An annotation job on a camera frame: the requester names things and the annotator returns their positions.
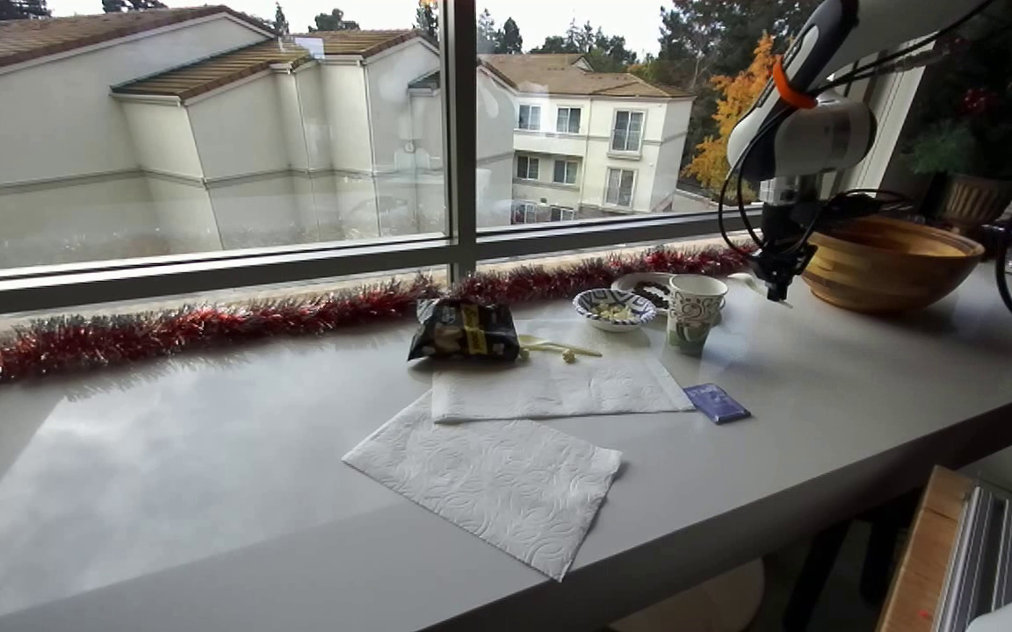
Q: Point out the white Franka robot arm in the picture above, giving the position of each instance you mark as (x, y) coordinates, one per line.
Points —
(817, 140)

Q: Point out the red tinsel garland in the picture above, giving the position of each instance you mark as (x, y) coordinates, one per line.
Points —
(176, 329)

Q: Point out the patterned paper cup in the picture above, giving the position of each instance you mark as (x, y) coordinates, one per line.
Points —
(695, 311)

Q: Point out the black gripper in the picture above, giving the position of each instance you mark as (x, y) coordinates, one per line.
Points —
(787, 223)

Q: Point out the dark snack bag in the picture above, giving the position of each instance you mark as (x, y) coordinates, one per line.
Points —
(465, 332)

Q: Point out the white plastic fork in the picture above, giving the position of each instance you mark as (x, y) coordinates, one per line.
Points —
(561, 349)

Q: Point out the wooden crate with metal rack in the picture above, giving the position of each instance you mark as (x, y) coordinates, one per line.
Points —
(951, 549)

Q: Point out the potted plant basket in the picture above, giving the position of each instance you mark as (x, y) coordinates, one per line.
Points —
(973, 194)

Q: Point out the wooden bowl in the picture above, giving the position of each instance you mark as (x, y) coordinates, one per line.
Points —
(887, 267)

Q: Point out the blue flat packet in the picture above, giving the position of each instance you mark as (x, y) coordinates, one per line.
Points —
(718, 404)

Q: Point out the blue patterned small bowl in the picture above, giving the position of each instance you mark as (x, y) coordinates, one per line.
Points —
(613, 311)

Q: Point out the window frame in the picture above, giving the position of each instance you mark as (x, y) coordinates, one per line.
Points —
(461, 118)

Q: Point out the white paper napkin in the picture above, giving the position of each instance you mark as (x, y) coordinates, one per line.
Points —
(552, 390)
(494, 479)

